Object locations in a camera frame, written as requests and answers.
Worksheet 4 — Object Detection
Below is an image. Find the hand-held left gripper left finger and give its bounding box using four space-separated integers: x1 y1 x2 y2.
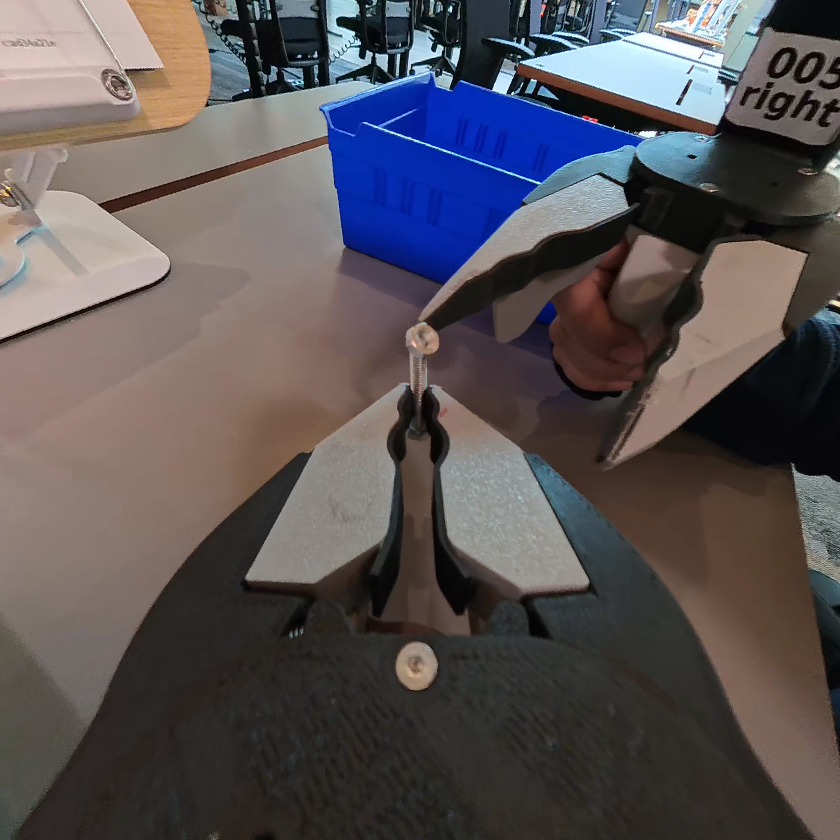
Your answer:
244 384 414 621

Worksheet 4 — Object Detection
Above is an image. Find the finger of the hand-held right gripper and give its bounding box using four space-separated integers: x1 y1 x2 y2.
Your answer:
596 235 809 469
419 172 642 344

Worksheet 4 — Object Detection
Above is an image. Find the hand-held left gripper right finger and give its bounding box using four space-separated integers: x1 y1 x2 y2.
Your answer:
423 384 592 618

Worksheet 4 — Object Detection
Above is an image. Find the silver threaded bolt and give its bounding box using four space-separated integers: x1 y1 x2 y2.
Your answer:
408 351 431 439

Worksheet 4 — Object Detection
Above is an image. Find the person's right forearm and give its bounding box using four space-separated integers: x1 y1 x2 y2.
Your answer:
682 311 840 483

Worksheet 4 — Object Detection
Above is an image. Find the person's right hand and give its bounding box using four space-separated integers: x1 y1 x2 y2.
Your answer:
550 251 662 395

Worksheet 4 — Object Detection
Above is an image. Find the white topped desk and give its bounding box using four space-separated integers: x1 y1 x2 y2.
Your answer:
515 29 729 137

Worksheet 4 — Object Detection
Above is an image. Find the blue plastic bin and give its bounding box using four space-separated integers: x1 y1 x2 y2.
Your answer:
319 72 645 326

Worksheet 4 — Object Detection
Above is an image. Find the black office chair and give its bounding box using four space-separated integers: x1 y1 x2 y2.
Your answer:
453 0 536 93
223 0 329 99
338 0 411 85

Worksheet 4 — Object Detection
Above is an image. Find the white board stand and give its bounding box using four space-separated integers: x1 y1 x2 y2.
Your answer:
0 147 172 342

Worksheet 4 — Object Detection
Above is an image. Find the printed instruction sheet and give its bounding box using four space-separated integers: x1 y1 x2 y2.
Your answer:
0 0 165 132

